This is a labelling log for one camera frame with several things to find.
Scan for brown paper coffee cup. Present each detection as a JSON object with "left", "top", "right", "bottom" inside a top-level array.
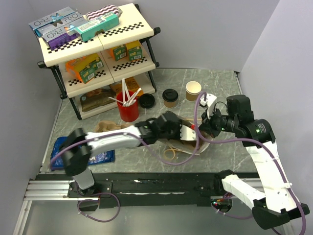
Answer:
[{"left": 162, "top": 89, "right": 179, "bottom": 108}]

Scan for red ribbed plastic cup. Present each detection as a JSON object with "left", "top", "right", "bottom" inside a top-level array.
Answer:
[{"left": 117, "top": 99, "right": 139, "bottom": 122}]

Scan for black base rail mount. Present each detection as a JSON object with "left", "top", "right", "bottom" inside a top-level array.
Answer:
[{"left": 61, "top": 171, "right": 269, "bottom": 211}]

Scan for cream checkered shelf rack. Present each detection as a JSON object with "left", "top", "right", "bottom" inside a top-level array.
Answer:
[{"left": 38, "top": 3, "right": 161, "bottom": 120}]

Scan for black plastic cup lid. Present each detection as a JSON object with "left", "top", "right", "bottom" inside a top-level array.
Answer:
[{"left": 162, "top": 89, "right": 179, "bottom": 102}]

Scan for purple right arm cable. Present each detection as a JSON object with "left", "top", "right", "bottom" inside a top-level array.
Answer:
[{"left": 194, "top": 91, "right": 308, "bottom": 235}]

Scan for brown pulp cup carrier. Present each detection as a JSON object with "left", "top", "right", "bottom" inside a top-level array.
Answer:
[{"left": 95, "top": 120, "right": 132, "bottom": 133}]

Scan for green orange snack box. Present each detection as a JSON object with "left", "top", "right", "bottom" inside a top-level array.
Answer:
[
  {"left": 84, "top": 56, "right": 104, "bottom": 72},
  {"left": 78, "top": 64, "right": 98, "bottom": 84}
]

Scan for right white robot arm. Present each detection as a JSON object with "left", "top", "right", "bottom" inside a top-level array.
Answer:
[{"left": 195, "top": 92, "right": 310, "bottom": 235}]

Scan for brown paper cups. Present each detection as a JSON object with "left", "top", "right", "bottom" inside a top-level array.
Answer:
[{"left": 185, "top": 81, "right": 202, "bottom": 101}]

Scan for teal foil box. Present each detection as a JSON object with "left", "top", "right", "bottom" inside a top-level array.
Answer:
[{"left": 74, "top": 12, "right": 119, "bottom": 42}]

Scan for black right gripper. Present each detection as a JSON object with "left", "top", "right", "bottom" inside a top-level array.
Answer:
[{"left": 199, "top": 105, "right": 238, "bottom": 138}]

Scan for black coffee cup lids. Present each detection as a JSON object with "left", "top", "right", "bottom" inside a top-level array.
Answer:
[{"left": 139, "top": 94, "right": 155, "bottom": 109}]

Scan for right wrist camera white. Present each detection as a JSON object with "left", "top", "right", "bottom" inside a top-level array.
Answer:
[{"left": 199, "top": 93, "right": 217, "bottom": 117}]

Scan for purple RO foil box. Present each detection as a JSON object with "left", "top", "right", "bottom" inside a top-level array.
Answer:
[{"left": 42, "top": 25, "right": 79, "bottom": 49}]

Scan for purple wavy pouch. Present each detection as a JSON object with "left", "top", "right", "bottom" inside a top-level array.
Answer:
[{"left": 86, "top": 4, "right": 123, "bottom": 21}]

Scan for silver RO foil box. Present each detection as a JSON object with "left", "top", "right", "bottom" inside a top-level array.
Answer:
[{"left": 29, "top": 6, "right": 83, "bottom": 37}]

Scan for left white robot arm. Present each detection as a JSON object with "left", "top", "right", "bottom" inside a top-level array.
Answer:
[{"left": 58, "top": 111, "right": 183, "bottom": 197}]

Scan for blue Doritos chip bag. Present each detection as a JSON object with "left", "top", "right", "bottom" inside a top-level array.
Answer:
[{"left": 50, "top": 137, "right": 115, "bottom": 171}]

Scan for brown paper takeout bag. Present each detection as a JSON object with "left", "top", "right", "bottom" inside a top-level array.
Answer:
[{"left": 159, "top": 117, "right": 213, "bottom": 162}]

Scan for white wrapped straw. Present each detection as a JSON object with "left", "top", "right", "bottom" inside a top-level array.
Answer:
[
  {"left": 127, "top": 88, "right": 142, "bottom": 106},
  {"left": 122, "top": 78, "right": 130, "bottom": 106}
]

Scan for brown snack bag lower shelf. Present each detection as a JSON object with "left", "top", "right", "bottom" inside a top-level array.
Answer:
[{"left": 80, "top": 88, "right": 116, "bottom": 112}]

